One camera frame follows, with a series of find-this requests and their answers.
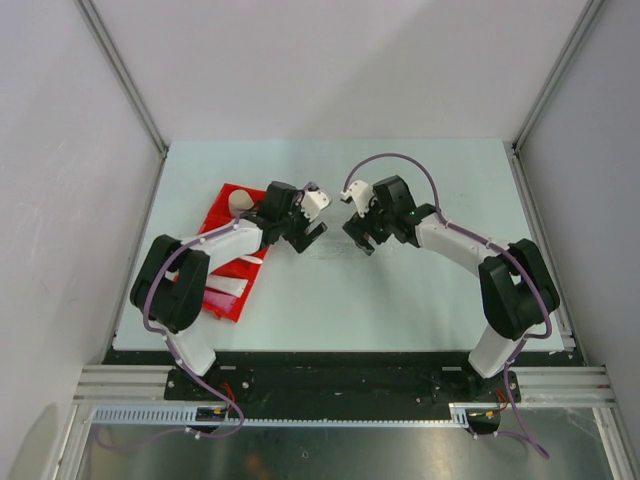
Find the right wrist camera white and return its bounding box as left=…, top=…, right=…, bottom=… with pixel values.
left=340, top=180, right=374, bottom=218

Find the red plastic organizer bin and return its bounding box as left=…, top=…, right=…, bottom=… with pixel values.
left=198, top=183, right=268, bottom=323

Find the beige plastic cup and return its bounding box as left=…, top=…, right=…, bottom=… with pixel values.
left=227, top=189, right=255, bottom=217

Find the white slotted cable duct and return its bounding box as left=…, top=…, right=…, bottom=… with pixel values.
left=93, top=405, right=468, bottom=428

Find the aluminium corner post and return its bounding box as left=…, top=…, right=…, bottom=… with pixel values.
left=74, top=0, right=168, bottom=159
left=511, top=0, right=609, bottom=154

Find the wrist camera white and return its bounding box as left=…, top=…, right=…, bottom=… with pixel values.
left=340, top=180, right=374, bottom=218
left=300, top=187, right=332, bottom=222

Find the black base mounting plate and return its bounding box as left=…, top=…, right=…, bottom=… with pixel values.
left=102, top=350, right=586, bottom=407

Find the clear textured glass tray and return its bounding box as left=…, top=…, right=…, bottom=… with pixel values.
left=303, top=230, right=401, bottom=260

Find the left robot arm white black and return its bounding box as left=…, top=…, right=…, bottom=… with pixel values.
left=130, top=181, right=332, bottom=400

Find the right aluminium corner post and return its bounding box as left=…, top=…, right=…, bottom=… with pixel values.
left=511, top=0, right=609, bottom=154

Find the white toothbrush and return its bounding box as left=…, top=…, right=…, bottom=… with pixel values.
left=238, top=255, right=263, bottom=265

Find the pink toothpaste tube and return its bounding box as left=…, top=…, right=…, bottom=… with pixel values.
left=202, top=289, right=237, bottom=316

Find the white toothpaste tube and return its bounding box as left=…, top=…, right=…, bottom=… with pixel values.
left=206, top=274, right=248, bottom=298

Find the left aluminium corner post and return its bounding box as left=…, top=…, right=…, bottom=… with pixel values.
left=74, top=0, right=168, bottom=159

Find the aluminium frame rail front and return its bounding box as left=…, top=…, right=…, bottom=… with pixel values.
left=72, top=365, right=617, bottom=408

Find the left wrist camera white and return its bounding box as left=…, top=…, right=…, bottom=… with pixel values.
left=300, top=187, right=332, bottom=222

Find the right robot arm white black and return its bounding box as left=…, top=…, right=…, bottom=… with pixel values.
left=341, top=175, right=559, bottom=401

